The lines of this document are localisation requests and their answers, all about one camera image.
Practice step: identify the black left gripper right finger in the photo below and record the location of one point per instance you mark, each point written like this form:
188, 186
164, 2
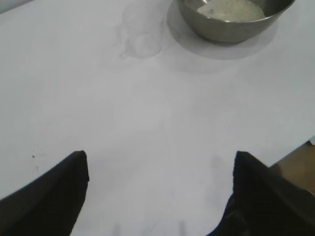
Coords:
268, 201

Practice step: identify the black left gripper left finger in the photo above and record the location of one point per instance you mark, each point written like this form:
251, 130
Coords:
41, 199

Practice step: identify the stainless steel mixing bowl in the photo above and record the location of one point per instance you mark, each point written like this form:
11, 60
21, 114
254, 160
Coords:
233, 29

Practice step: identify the clear plastic measuring cup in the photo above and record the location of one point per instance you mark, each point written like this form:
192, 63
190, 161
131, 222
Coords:
145, 41

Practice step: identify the white uncooked rice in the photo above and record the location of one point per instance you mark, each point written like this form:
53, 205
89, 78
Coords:
231, 11

